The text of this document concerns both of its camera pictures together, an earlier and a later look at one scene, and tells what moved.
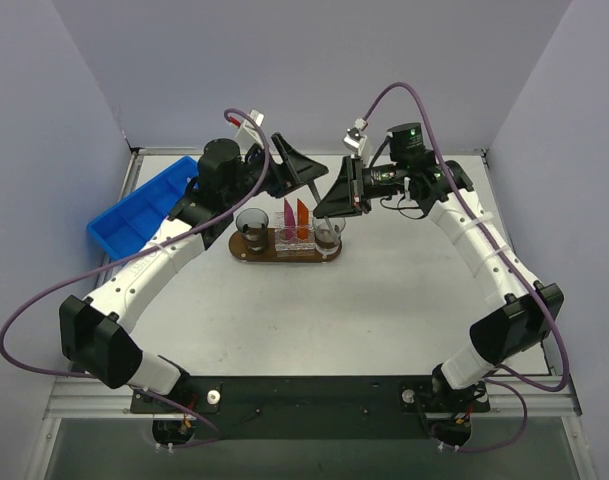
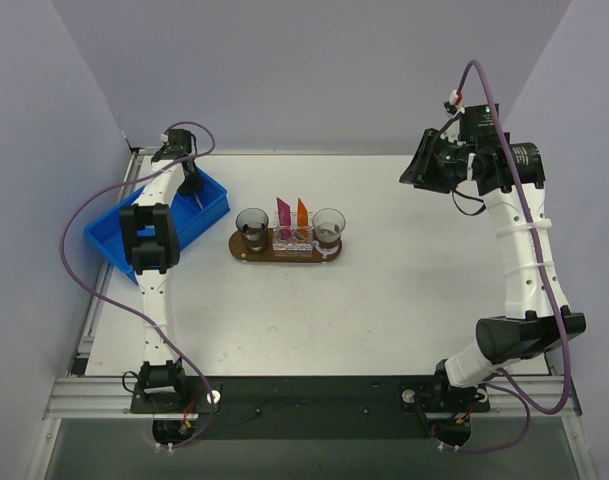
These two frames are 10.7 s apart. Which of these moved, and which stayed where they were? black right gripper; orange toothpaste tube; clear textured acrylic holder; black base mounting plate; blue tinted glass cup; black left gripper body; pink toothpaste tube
Moved: black right gripper; pink toothpaste tube; black left gripper body
Stayed: orange toothpaste tube; clear textured acrylic holder; black base mounting plate; blue tinted glass cup
